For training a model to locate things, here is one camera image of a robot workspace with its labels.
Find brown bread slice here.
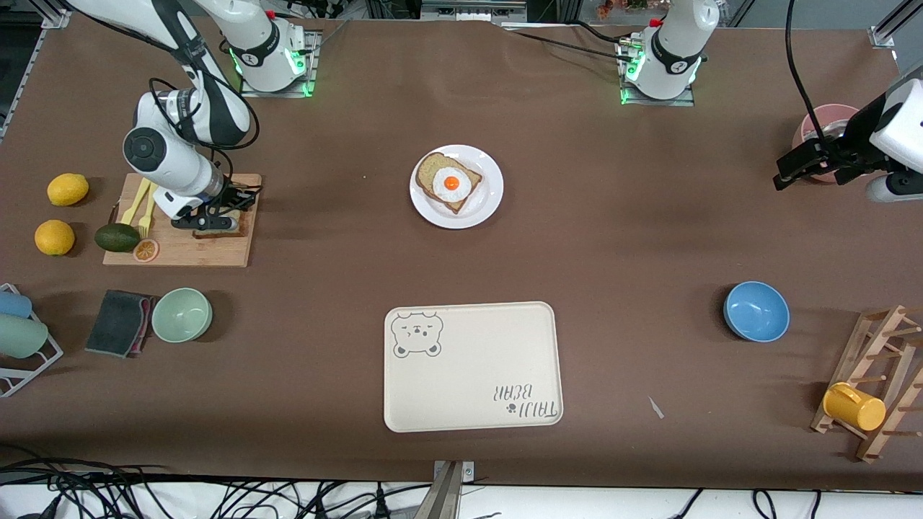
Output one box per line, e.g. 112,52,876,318
415,151,484,215
193,210,252,241

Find fried egg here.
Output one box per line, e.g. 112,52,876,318
433,167,473,204

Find round white plate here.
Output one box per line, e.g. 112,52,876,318
410,144,504,230

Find metal spoon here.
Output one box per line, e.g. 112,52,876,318
804,121,853,145

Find pink bowl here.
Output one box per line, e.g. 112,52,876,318
792,104,866,185

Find bamboo cutting board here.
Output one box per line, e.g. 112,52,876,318
102,173,262,268

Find yellow plastic fork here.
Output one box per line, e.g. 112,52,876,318
137,178,162,239

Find yellow plastic knife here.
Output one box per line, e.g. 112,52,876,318
119,175,154,226

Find dark green avocado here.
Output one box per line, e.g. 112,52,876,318
94,223,142,253

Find pale green bowl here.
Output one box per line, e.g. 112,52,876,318
151,288,213,343

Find yellow lemon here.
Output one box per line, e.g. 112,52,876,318
47,173,90,208
34,219,76,257

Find blue bowl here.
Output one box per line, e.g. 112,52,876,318
723,281,790,343

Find dark grey folded cloth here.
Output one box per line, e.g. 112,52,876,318
84,289,156,359

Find wooden mug rack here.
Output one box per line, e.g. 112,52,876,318
811,305,923,463

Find pale green cup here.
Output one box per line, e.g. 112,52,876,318
0,315,49,359

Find brown table cover sheet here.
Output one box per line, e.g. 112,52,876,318
0,13,923,492

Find yellow mug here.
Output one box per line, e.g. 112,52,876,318
823,382,887,432

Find cream bear print tray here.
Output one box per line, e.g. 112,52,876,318
383,301,564,433

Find grey metal box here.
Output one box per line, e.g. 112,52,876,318
420,0,529,22

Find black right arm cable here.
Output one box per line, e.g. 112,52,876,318
148,72,260,154

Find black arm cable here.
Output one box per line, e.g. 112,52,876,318
148,72,260,154
783,0,830,145

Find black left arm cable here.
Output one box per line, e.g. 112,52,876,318
783,0,830,145

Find aluminium frame profile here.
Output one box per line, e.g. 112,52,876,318
869,0,923,50

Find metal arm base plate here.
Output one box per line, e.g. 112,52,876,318
617,36,697,107
239,29,319,99

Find white wire cup rack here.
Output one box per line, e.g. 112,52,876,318
0,283,64,399

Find black cable bundle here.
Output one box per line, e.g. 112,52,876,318
0,443,433,519

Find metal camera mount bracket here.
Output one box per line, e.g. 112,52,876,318
415,460,475,519

